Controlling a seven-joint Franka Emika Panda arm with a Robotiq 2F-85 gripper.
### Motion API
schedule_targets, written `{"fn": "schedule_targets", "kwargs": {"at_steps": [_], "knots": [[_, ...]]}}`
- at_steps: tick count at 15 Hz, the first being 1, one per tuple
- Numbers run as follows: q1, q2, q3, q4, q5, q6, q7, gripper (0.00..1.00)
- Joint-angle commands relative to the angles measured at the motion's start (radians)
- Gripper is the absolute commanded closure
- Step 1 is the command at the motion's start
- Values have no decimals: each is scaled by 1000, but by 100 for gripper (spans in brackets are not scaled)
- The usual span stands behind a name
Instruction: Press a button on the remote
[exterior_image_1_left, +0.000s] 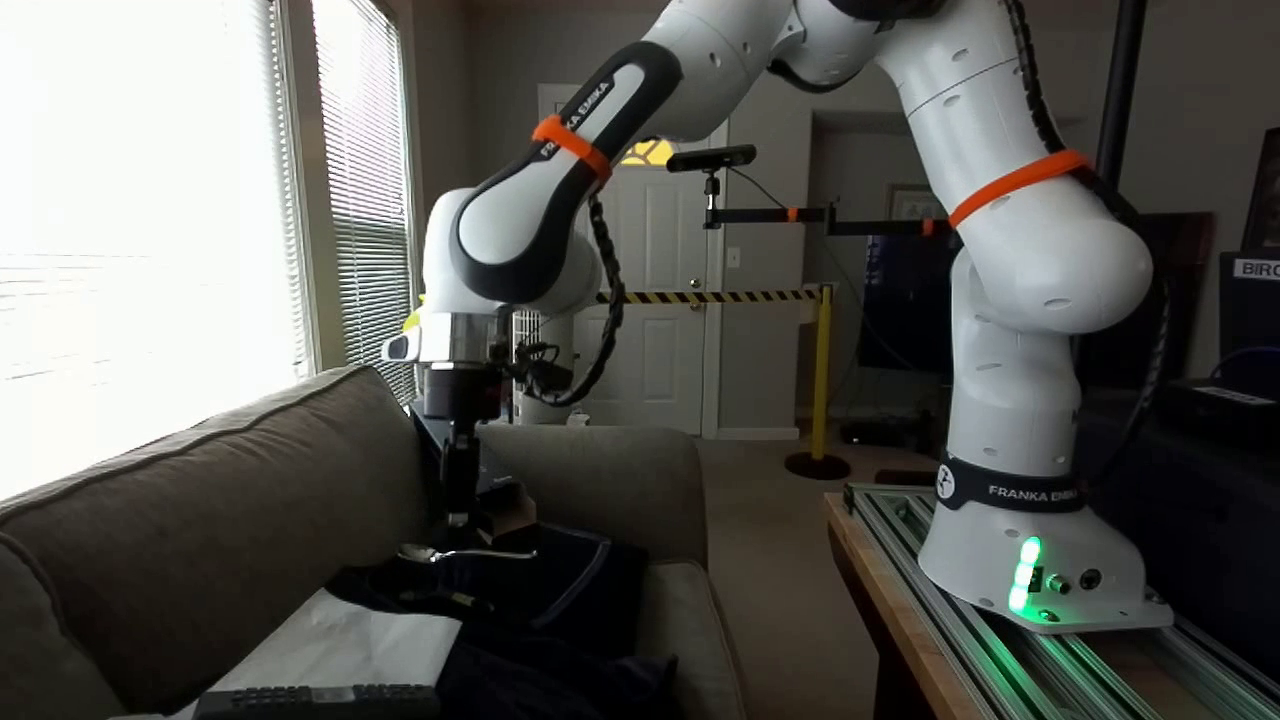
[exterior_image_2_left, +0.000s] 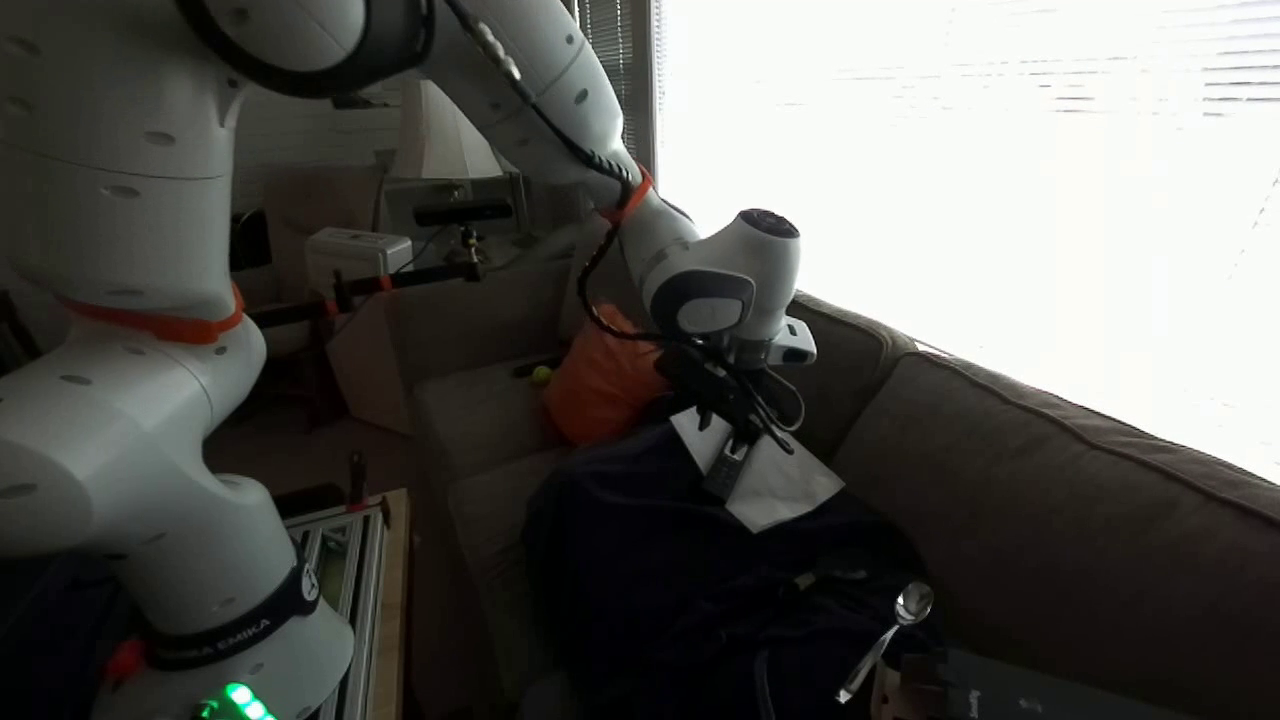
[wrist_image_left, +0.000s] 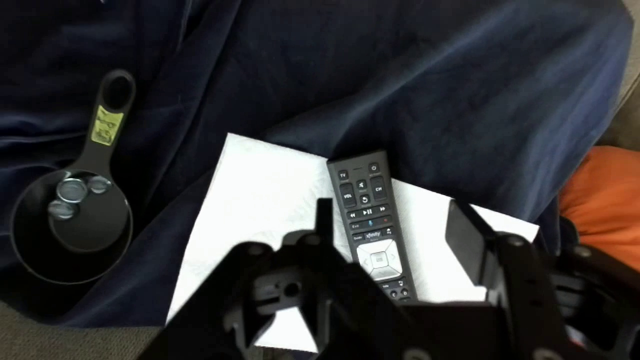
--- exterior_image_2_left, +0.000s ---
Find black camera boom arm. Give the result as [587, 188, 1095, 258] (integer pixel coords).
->
[249, 230, 488, 333]

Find orange pillow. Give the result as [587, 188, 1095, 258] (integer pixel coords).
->
[536, 314, 681, 452]

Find aluminium mounting rail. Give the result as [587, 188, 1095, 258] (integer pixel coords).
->
[285, 503, 392, 720]

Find olive grey couch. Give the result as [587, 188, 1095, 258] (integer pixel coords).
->
[404, 232, 1280, 720]

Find white paper sheet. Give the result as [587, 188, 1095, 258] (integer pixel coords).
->
[666, 406, 848, 542]

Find orange forearm strap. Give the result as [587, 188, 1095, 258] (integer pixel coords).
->
[608, 167, 659, 230]

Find metal spoon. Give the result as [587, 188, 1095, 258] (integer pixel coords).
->
[830, 576, 941, 707]

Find black cylinder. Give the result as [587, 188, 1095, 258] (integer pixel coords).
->
[408, 194, 519, 232]

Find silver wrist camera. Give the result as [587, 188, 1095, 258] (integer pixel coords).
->
[768, 317, 823, 375]

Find white box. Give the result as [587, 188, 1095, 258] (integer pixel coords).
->
[298, 224, 420, 286]

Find wide window blinds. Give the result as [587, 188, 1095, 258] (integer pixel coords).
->
[657, 0, 1280, 487]

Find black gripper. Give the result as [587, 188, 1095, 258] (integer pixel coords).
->
[650, 333, 808, 473]

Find cardboard box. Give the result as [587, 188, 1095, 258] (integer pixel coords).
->
[322, 274, 442, 440]

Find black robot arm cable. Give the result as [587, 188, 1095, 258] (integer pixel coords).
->
[573, 212, 673, 347]

